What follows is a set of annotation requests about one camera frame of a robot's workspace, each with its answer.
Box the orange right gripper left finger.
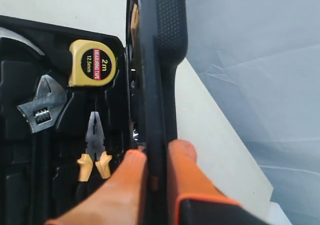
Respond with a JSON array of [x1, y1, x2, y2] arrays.
[[46, 149, 148, 225]]

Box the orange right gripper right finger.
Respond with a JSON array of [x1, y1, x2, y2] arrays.
[[167, 139, 241, 225]]

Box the black plastic tool case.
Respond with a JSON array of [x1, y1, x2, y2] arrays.
[[0, 0, 188, 225]]

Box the silver adjustable wrench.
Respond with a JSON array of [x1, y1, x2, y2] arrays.
[[17, 74, 67, 134]]

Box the white backdrop curtain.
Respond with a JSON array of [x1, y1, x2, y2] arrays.
[[175, 0, 320, 225]]

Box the yellow measuring tape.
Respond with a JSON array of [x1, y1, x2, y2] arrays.
[[68, 39, 117, 87]]

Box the steel claw hammer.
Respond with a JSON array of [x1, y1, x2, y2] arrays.
[[0, 27, 45, 56]]

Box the yellow handled pliers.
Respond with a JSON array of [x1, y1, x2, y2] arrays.
[[75, 111, 113, 203]]

